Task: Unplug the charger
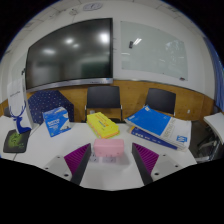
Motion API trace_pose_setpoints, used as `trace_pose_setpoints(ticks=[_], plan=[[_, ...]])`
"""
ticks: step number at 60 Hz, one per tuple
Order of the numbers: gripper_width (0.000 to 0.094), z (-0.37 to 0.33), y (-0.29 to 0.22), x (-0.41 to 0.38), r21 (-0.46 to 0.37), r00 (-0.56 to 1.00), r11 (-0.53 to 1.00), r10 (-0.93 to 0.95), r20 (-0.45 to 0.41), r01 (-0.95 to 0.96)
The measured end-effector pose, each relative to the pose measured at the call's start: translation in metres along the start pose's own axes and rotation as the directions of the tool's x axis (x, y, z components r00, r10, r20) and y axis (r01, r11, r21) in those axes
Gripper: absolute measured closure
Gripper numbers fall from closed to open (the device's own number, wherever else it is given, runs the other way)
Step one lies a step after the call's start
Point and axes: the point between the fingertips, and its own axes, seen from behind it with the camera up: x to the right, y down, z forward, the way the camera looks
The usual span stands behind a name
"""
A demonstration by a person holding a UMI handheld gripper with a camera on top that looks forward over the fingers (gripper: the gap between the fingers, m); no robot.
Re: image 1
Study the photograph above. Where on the white side table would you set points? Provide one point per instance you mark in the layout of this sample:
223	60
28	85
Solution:
215	125

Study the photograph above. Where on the yellow box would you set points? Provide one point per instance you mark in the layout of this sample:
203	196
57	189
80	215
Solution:
102	124

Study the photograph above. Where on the white bag with blue deer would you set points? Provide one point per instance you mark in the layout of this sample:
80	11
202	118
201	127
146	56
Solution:
17	100

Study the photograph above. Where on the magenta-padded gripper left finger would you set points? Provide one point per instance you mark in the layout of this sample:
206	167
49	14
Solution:
77	159

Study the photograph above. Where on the black whiteboard eraser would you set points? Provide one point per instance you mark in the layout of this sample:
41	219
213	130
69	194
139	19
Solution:
131	43

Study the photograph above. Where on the blue and white notebook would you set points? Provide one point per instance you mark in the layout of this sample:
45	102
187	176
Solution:
156	124

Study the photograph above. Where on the black chair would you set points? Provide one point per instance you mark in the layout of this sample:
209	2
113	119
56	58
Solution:
103	96
160	99

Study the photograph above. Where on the white power strip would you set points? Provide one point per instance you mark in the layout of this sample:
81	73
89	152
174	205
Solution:
100	159

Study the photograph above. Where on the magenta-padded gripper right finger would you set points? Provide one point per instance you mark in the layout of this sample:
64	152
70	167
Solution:
146	159

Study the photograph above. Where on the glass whiteboard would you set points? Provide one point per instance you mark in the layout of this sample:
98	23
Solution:
153	50

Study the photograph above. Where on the pink charger block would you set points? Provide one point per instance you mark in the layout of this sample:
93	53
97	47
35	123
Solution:
108	147

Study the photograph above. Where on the large black display screen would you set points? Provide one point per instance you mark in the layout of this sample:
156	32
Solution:
66	56

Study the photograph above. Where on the blue curtain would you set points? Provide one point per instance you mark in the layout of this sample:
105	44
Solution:
220	96

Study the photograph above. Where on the blue tissue box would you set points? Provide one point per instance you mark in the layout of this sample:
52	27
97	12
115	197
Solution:
56	122

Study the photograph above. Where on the round wall clock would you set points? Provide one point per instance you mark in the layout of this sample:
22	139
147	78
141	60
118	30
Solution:
92	6

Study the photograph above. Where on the dark blue book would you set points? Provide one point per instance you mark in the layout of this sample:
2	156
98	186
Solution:
146	136

